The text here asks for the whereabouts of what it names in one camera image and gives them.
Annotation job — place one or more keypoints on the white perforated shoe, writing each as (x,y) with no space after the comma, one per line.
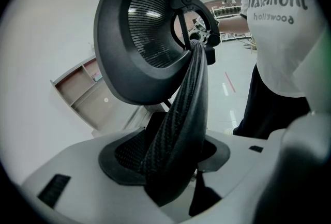
(229,131)

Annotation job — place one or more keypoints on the person's right forearm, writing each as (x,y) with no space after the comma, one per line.
(232,25)

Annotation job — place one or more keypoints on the black mesh office chair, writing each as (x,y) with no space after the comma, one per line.
(175,127)

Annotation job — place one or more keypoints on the person's black trousers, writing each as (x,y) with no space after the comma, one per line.
(263,114)

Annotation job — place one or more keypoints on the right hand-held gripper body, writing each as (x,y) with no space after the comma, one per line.
(200,23)

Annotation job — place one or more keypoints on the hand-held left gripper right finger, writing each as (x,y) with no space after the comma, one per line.
(297,161)

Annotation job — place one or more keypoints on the person's white printed t-shirt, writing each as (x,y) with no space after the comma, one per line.
(279,44)

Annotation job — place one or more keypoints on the shelf rack of dark items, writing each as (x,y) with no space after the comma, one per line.
(227,12)

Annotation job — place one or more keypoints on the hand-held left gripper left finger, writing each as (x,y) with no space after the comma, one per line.
(85,166)

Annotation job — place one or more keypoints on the grey wooden desk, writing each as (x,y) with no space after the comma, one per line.
(113,114)

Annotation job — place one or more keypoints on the small pink box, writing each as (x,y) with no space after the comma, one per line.
(97,76)

